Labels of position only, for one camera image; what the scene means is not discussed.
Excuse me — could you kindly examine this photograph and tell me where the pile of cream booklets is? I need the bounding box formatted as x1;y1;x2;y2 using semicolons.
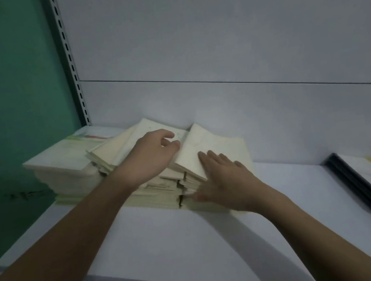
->
83;104;262;231

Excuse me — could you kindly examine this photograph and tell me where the grey slotted shelf upright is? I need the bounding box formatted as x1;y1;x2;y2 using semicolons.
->
47;0;93;130

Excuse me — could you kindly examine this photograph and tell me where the person's left hand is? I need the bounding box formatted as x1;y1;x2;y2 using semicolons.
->
113;127;187;193

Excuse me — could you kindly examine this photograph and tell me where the stack of white green-print books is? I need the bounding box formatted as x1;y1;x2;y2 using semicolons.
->
19;127;127;211

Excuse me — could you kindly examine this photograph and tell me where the person's right hand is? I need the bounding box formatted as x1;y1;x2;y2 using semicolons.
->
187;142;281;220

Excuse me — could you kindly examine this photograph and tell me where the white shelf board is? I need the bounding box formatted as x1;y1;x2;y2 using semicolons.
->
0;87;371;281

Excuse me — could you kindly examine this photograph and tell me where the cream paper booklet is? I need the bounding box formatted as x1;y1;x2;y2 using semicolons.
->
170;116;256;185
86;112;193;179

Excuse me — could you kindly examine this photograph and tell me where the person's right forearm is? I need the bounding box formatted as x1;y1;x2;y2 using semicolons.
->
247;176;371;281

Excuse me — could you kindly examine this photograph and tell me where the white shelf back panel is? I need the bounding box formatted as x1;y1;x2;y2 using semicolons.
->
80;42;371;207
54;0;371;128

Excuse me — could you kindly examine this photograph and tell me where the stack of black-spined books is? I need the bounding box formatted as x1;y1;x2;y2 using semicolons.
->
323;148;371;229

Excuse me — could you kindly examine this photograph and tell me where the person's left forearm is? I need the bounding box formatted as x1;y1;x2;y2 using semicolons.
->
0;167;153;281

